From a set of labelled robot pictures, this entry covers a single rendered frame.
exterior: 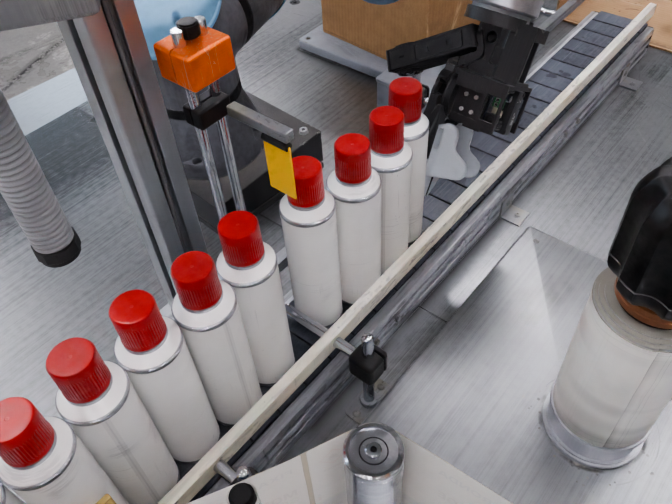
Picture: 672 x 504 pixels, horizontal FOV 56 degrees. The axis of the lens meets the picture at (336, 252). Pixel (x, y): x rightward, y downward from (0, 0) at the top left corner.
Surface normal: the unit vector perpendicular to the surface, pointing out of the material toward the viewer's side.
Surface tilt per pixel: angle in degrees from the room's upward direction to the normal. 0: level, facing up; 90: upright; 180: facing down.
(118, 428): 90
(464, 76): 60
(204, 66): 90
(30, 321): 0
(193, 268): 3
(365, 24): 90
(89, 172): 0
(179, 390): 90
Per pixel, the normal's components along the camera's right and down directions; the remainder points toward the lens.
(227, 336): 0.73, 0.48
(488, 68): -0.58, 0.18
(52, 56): -0.05, -0.68
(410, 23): -0.70, 0.54
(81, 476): 0.97, 0.14
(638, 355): -0.48, 0.69
